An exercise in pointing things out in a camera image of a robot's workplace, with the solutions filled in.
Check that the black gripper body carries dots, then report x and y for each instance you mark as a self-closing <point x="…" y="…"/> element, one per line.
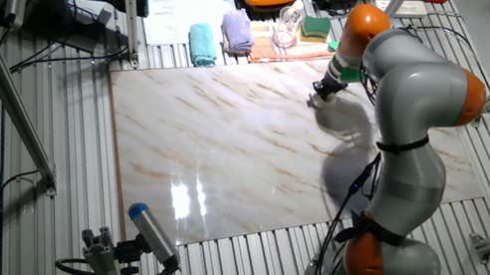
<point x="325" y="88"/>

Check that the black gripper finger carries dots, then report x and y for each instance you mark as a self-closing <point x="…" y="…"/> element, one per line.
<point x="329" y="98"/>
<point x="314" y="94"/>

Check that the white rectangular sponge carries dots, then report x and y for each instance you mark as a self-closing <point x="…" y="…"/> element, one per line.
<point x="319" y="102"/>

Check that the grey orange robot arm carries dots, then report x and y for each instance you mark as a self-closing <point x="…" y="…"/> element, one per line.
<point x="412" y="136"/>

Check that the green yellow sponge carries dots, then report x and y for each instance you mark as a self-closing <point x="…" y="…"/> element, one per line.
<point x="316" y="28"/>

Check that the orange cloth mat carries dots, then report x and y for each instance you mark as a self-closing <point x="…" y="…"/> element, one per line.
<point x="265" y="50"/>

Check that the clear glass cup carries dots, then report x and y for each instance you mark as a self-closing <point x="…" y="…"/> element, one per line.
<point x="286" y="33"/>

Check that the purple folded cloth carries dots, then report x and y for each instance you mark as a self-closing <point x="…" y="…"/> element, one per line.
<point x="237" y="30"/>

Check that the white power strip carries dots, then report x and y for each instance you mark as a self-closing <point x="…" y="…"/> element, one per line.
<point x="417" y="8"/>

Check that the teal rolled towel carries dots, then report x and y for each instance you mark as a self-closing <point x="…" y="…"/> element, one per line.
<point x="202" y="44"/>

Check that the white paper sheet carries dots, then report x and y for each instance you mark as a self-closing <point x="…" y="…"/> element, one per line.
<point x="171" y="13"/>

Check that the short aluminium profile stub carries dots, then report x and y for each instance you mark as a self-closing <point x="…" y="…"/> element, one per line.
<point x="102" y="259"/>

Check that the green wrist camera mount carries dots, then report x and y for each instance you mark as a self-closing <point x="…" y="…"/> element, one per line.
<point x="351" y="75"/>

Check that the thin aluminium frame post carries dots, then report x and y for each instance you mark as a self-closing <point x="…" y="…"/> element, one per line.
<point x="398" y="0"/>

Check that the silver camera with blue cap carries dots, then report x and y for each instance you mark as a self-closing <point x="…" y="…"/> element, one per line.
<point x="152" y="232"/>

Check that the black camera clamp bracket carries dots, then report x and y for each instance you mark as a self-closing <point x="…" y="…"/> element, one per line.
<point x="128" y="253"/>

